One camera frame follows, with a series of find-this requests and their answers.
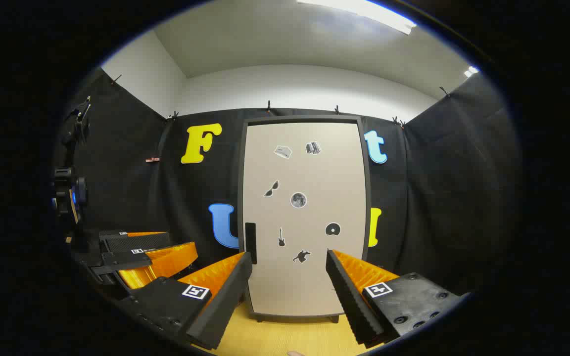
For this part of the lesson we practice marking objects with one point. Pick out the small ceiling light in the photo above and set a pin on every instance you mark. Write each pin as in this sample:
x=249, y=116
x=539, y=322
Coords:
x=471, y=71

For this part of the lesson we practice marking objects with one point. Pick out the black backdrop cloth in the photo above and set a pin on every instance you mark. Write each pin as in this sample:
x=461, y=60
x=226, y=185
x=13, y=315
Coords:
x=438, y=198

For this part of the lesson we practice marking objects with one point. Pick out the long ceiling light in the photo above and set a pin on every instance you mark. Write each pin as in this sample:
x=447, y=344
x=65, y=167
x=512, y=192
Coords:
x=364, y=12

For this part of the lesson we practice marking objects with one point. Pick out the dark grey cabinet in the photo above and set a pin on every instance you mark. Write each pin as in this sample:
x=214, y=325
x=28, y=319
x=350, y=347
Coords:
x=305, y=118

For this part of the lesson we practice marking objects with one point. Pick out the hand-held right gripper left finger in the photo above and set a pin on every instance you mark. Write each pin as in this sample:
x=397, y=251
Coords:
x=224, y=302

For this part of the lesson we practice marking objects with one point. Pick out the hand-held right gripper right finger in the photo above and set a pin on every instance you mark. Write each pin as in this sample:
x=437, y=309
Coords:
x=353, y=301

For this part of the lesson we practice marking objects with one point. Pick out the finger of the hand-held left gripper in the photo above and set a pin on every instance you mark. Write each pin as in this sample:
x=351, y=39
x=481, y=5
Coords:
x=126, y=260
x=136, y=242

